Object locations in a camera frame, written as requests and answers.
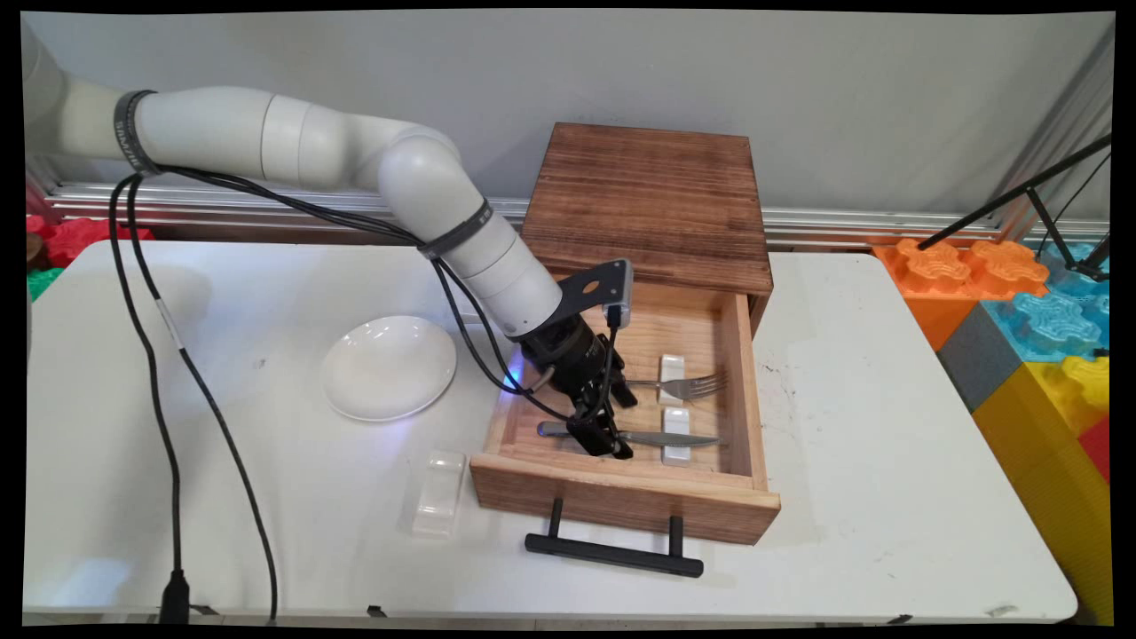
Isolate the black velcro cable strap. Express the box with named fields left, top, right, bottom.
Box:
left=113, top=89, right=162, bottom=177
left=416, top=199, right=494, bottom=262

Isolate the black tripod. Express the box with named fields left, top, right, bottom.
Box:
left=919, top=138, right=1113, bottom=285

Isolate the large red foam block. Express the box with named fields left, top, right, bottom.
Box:
left=25, top=216, right=156, bottom=269

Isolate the small red foam block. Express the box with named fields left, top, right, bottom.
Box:
left=1077, top=415, right=1112, bottom=485

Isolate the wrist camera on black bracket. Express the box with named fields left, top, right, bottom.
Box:
left=554, top=258, right=636, bottom=330

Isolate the dark wooden drawer cabinet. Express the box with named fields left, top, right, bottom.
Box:
left=519, top=122, right=776, bottom=336

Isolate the black drawer handle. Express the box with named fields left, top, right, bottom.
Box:
left=524, top=497, right=706, bottom=580

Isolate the aluminium rail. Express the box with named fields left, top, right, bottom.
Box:
left=44, top=182, right=1110, bottom=251

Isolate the round white plate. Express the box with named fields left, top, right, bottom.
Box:
left=321, top=315, right=458, bottom=422

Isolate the green foam block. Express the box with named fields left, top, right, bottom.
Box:
left=25, top=266, right=65, bottom=304

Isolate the black cable with plug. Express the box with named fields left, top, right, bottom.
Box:
left=106, top=164, right=569, bottom=625

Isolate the steel table knife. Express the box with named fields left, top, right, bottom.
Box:
left=537, top=421, right=725, bottom=450

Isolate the orange foam block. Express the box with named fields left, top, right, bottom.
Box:
left=872, top=240, right=1050, bottom=352

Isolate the black cable with white tag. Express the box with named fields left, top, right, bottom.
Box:
left=124, top=164, right=622, bottom=624

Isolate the blue foam block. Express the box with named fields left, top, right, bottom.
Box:
left=981, top=244, right=1112, bottom=365

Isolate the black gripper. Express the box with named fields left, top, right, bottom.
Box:
left=517, top=315, right=639, bottom=461

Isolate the grey foam block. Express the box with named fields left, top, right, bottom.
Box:
left=936, top=304, right=1030, bottom=414

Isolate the white ceramic cutlery rest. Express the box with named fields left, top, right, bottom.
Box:
left=662, top=407, right=693, bottom=468
left=659, top=354, right=688, bottom=407
left=410, top=449, right=468, bottom=539

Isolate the steel fork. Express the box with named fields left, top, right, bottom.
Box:
left=625, top=371, right=730, bottom=401

